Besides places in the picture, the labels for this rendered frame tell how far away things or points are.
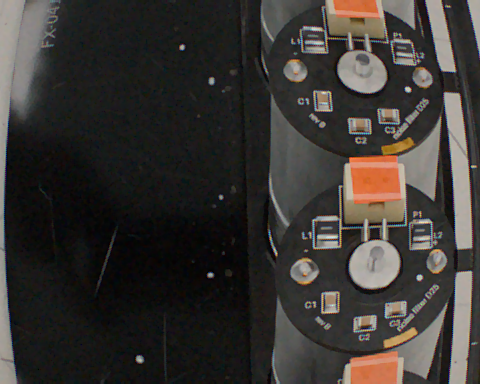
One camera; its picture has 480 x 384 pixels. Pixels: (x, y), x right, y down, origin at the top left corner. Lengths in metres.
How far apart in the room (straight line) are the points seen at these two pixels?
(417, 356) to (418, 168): 0.03
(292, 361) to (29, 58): 0.09
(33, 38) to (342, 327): 0.10
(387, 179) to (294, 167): 0.02
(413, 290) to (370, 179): 0.02
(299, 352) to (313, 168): 0.03
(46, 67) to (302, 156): 0.07
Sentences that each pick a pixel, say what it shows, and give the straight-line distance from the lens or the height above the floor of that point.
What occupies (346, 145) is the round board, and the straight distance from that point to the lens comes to 0.32.
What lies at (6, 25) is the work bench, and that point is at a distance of 0.41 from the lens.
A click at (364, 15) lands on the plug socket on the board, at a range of 0.33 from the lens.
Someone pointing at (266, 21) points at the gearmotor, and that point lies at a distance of 0.37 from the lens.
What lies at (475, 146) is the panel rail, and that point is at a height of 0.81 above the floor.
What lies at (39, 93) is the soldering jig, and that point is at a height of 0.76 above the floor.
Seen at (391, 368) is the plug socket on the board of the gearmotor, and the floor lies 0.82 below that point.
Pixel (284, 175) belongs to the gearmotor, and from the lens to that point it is 0.34.
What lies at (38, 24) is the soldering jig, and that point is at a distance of 0.40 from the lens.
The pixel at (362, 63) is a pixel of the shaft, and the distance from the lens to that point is 0.33.
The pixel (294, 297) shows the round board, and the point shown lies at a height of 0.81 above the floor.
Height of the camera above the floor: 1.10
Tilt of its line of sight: 62 degrees down
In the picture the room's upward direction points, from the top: straight up
